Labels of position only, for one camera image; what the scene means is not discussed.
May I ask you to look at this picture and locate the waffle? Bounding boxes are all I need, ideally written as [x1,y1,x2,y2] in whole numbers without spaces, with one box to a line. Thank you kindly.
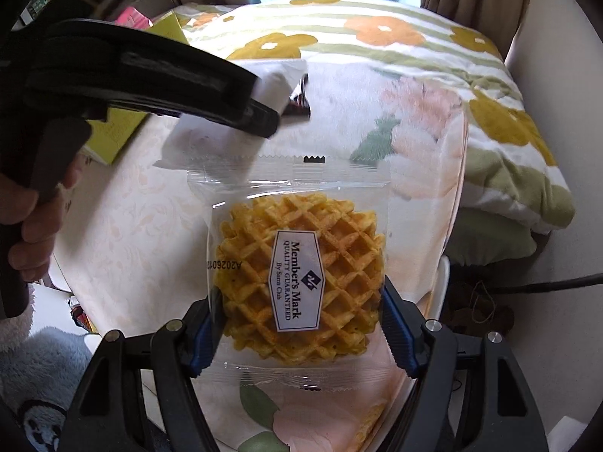
[188,156,392,391]

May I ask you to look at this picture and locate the pink snack bag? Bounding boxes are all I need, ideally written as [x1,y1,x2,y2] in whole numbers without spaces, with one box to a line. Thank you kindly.
[115,6,152,30]

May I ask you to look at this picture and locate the Snickers chocolate bar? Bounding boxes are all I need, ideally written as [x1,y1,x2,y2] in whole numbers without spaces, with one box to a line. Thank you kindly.
[244,59,308,115]

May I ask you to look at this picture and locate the person's left hand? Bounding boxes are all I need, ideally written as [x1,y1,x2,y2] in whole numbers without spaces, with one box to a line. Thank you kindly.
[1,153,86,282]

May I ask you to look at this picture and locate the yellow-green cardboard box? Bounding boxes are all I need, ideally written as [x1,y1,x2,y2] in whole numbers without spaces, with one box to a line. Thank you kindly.
[81,10,190,166]

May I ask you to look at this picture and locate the floral striped quilt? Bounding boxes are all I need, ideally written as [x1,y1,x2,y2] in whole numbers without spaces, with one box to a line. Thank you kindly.
[177,0,575,264]

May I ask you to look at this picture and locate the pink floral pillowcase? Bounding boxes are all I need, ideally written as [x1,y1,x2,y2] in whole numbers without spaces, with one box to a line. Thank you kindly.
[189,61,467,451]

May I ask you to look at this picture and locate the black cable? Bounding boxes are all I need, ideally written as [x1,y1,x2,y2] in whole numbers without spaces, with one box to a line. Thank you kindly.
[493,272,603,296]

